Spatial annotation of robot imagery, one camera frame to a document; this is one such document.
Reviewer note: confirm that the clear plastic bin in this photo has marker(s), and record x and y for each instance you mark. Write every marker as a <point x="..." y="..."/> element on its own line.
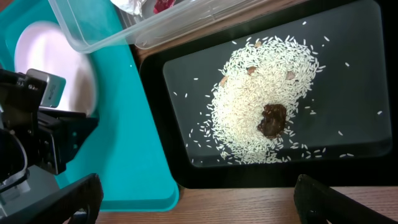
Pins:
<point x="90" y="25"/>

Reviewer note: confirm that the brown food scrap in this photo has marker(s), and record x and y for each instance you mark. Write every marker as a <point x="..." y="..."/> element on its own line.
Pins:
<point x="273" y="122"/>

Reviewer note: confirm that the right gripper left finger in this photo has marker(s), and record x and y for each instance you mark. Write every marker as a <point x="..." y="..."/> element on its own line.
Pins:
<point x="78" y="202"/>

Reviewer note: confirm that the pile of white rice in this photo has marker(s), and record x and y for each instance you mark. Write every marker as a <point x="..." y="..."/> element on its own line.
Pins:
<point x="258" y="93"/>

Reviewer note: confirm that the grey plastic dish rack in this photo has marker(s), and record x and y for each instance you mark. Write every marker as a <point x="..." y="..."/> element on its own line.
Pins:
<point x="39" y="185"/>

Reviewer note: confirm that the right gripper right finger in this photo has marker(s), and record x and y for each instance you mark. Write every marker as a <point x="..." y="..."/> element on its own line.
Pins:
<point x="318" y="203"/>

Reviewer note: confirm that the black rectangular tray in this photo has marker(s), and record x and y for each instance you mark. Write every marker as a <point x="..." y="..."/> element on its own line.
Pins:
<point x="372" y="165"/>

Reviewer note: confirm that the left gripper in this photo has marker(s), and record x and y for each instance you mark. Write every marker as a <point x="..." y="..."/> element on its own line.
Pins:
<point x="32" y="135"/>

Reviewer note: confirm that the white tissue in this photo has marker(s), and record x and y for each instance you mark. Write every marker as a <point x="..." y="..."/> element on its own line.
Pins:
<point x="133" y="7"/>

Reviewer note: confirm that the red snack wrapper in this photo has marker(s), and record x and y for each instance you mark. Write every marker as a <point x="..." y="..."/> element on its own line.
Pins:
<point x="162" y="5"/>

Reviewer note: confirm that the teal plastic tray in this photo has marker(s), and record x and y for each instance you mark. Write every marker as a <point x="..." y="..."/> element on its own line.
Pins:
<point x="125" y="149"/>

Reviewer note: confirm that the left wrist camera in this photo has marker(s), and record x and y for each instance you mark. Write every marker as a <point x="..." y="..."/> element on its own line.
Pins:
<point x="53" y="90"/>

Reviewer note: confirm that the large white plate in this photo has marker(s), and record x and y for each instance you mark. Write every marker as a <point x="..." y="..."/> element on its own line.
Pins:
<point x="42" y="46"/>

